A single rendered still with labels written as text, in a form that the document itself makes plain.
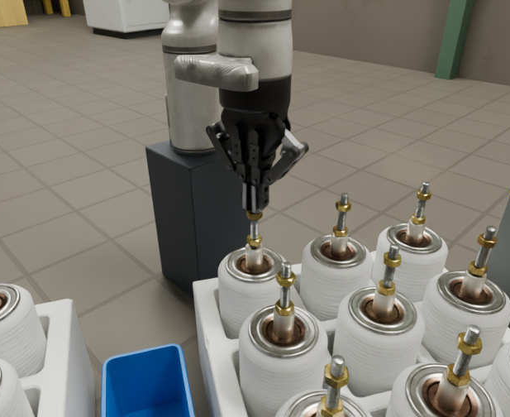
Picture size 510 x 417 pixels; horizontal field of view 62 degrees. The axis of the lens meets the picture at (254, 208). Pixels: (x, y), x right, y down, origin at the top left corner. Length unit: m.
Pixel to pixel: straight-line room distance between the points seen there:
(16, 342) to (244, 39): 0.41
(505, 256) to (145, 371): 0.55
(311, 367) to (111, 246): 0.73
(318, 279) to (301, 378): 0.16
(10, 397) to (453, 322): 0.47
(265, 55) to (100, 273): 0.71
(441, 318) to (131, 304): 0.59
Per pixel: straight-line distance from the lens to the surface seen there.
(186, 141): 0.75
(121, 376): 0.67
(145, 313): 0.88
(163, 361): 0.66
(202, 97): 0.72
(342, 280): 0.56
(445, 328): 0.56
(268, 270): 0.55
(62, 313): 0.65
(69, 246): 1.12
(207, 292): 0.63
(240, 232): 0.85
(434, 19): 3.00
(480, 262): 0.55
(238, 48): 0.41
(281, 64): 0.42
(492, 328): 0.56
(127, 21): 4.33
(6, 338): 0.56
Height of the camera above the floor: 0.59
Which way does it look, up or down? 30 degrees down
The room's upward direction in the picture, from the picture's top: straight up
